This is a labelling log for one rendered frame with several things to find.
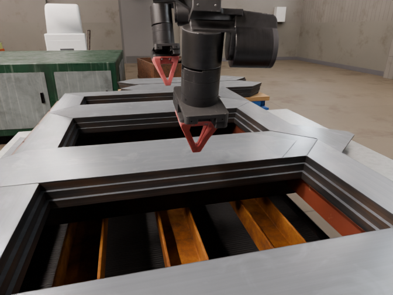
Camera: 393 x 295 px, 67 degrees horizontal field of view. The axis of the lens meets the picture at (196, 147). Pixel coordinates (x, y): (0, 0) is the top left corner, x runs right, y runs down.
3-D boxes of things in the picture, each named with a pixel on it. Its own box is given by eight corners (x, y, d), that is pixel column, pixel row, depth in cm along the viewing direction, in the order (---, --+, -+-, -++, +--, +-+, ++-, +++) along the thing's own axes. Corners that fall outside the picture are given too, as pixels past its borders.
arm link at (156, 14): (150, 6, 80) (148, -1, 74) (175, 4, 81) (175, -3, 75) (152, 33, 81) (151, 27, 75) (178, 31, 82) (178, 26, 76)
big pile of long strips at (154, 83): (241, 83, 197) (242, 74, 194) (269, 96, 161) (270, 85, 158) (118, 89, 179) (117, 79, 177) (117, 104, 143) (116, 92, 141)
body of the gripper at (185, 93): (210, 94, 51) (213, 51, 47) (228, 124, 43) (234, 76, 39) (172, 96, 50) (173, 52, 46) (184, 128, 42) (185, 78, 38)
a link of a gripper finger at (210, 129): (208, 134, 56) (212, 88, 50) (219, 157, 50) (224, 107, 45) (172, 137, 54) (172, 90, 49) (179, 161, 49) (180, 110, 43)
